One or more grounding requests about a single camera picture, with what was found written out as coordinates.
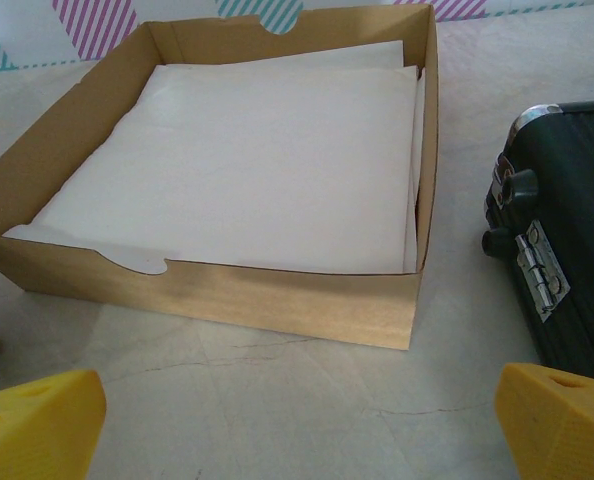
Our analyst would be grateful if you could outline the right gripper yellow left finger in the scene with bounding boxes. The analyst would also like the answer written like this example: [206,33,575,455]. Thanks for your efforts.
[0,368,108,480]

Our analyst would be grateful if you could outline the black hard case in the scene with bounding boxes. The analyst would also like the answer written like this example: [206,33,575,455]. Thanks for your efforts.
[480,98,594,386]

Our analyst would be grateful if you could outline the brown cardboard napkin box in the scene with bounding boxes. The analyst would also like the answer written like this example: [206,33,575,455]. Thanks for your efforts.
[0,3,439,351]

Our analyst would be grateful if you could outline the stack of white napkins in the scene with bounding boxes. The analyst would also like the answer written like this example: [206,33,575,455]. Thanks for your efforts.
[1,39,427,277]

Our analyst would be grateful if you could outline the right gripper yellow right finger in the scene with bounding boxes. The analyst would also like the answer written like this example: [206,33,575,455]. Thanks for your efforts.
[494,363,594,480]

